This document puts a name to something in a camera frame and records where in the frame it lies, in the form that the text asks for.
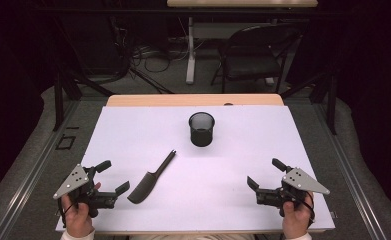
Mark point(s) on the person's right hand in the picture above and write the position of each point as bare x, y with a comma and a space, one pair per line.
296, 221

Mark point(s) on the black metal frame post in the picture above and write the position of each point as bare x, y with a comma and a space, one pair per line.
58, 100
331, 106

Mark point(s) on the black spatula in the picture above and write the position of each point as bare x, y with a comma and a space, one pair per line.
146, 186

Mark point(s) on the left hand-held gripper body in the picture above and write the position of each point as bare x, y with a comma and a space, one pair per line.
73, 181

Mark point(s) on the black folding chair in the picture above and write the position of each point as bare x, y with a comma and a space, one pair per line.
253, 66

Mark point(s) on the wooden table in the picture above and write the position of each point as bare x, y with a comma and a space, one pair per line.
183, 100

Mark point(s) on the person's left hand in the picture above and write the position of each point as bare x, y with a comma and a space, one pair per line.
78, 220

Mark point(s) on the white-legged desk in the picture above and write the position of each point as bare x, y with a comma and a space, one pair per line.
191, 66

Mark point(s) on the black mesh pen cup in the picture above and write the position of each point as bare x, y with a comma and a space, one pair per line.
201, 136

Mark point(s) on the white table mat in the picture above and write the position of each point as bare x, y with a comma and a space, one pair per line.
199, 196

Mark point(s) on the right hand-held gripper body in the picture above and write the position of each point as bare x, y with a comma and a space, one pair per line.
299, 181

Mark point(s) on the grey metal floor rail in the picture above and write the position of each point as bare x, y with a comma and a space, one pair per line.
33, 173
349, 186

